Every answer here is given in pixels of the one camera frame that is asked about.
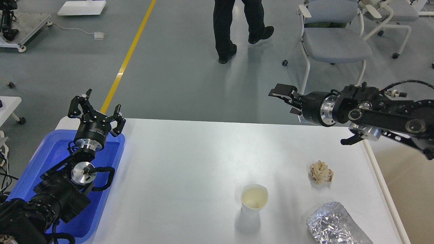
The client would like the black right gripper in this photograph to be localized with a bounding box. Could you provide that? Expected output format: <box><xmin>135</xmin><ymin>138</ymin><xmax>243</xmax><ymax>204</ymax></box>
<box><xmin>269</xmin><ymin>83</ymin><xmax>338</xmax><ymax>127</ymax></box>

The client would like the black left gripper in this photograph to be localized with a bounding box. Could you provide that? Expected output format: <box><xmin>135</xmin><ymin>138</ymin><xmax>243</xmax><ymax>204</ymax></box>
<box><xmin>68</xmin><ymin>89</ymin><xmax>126</xmax><ymax>151</ymax></box>

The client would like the white paper cup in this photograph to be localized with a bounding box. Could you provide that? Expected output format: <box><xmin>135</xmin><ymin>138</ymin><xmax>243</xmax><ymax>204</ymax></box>
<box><xmin>240</xmin><ymin>184</ymin><xmax>269</xmax><ymax>217</ymax></box>

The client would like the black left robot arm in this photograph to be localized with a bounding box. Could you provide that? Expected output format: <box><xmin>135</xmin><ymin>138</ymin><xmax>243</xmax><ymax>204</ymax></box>
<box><xmin>1</xmin><ymin>89</ymin><xmax>126</xmax><ymax>244</ymax></box>

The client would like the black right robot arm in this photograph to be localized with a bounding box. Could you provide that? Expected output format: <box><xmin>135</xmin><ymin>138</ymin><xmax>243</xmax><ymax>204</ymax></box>
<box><xmin>269</xmin><ymin>82</ymin><xmax>434</xmax><ymax>160</ymax></box>

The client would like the crumpled brown paper ball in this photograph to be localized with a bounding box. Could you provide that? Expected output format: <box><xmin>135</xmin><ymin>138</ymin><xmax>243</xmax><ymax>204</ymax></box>
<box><xmin>309</xmin><ymin>160</ymin><xmax>334</xmax><ymax>185</ymax></box>

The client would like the white side table with castor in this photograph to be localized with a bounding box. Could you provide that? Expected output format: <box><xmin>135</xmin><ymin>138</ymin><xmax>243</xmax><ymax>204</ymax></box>
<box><xmin>0</xmin><ymin>96</ymin><xmax>26</xmax><ymax>126</ymax></box>

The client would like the white flat board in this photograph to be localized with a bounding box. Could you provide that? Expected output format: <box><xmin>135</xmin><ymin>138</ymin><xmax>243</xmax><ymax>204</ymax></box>
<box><xmin>57</xmin><ymin>0</ymin><xmax>106</xmax><ymax>16</ymax></box>

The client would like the person in dark clothes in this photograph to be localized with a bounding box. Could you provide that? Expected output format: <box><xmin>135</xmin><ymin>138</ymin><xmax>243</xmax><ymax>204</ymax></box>
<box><xmin>213</xmin><ymin>0</ymin><xmax>274</xmax><ymax>64</ymax></box>

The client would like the metal cart with equipment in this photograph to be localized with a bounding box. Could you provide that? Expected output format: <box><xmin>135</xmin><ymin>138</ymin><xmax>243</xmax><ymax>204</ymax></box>
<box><xmin>0</xmin><ymin>0</ymin><xmax>53</xmax><ymax>53</ymax></box>

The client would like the crumpled aluminium foil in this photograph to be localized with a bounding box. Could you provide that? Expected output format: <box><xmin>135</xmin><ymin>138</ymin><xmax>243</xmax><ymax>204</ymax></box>
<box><xmin>306</xmin><ymin>201</ymin><xmax>373</xmax><ymax>244</ymax></box>

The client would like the beige plastic bin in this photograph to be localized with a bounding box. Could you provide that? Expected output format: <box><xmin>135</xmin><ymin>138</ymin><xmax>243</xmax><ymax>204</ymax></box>
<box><xmin>363</xmin><ymin>139</ymin><xmax>434</xmax><ymax>244</ymax></box>

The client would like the white power adapter with cable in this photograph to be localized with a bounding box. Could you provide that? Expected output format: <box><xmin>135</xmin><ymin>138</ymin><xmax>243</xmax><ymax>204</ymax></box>
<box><xmin>46</xmin><ymin>21</ymin><xmax>106</xmax><ymax>40</ymax></box>

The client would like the grey chair with white frame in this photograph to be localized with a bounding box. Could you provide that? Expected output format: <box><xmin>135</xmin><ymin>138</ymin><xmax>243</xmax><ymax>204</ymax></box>
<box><xmin>296</xmin><ymin>0</ymin><xmax>372</xmax><ymax>93</ymax></box>

